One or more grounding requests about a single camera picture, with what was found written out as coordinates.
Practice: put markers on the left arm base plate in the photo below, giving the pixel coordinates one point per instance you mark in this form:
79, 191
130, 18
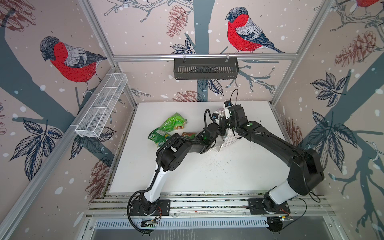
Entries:
142, 208

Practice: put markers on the aluminium frame crossbar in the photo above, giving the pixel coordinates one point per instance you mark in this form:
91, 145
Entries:
158, 58

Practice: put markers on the green orange snack packet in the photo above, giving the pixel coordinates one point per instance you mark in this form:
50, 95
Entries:
159, 137

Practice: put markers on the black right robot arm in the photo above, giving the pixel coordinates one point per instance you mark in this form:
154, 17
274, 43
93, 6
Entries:
306, 171

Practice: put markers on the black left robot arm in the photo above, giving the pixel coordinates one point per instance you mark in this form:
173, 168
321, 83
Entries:
169, 157

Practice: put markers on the black hanging wire basket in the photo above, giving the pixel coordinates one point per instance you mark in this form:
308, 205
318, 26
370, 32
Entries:
206, 69

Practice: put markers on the aluminium mounting rail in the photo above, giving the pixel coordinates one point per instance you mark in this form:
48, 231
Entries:
207, 205

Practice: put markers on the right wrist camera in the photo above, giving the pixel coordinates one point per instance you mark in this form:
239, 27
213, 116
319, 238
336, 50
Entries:
227, 105

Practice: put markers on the white patterned paper bag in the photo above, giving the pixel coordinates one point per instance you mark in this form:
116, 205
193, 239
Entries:
225, 140

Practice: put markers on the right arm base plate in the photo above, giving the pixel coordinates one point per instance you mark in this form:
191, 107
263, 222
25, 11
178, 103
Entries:
259, 206

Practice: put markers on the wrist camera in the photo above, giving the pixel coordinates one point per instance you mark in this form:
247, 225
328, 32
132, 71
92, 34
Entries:
215, 116
227, 105

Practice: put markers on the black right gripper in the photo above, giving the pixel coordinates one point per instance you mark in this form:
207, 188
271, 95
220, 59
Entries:
223, 124

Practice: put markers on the white mesh wall shelf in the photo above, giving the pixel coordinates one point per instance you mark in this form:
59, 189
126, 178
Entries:
100, 110

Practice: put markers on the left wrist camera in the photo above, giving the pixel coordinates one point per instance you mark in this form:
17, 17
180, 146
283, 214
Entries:
215, 116

